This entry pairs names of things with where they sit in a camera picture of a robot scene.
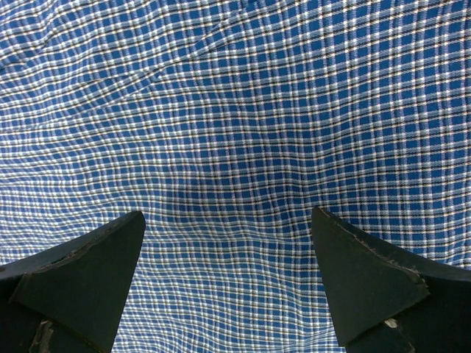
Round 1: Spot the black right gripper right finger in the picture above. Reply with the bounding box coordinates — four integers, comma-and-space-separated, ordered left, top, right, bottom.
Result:
311, 207, 470, 352

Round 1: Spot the blue plaid long sleeve shirt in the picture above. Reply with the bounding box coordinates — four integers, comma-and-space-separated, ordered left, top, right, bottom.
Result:
1, 1, 470, 352

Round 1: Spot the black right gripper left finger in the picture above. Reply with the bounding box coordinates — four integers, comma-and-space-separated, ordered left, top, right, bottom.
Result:
1, 211, 145, 352

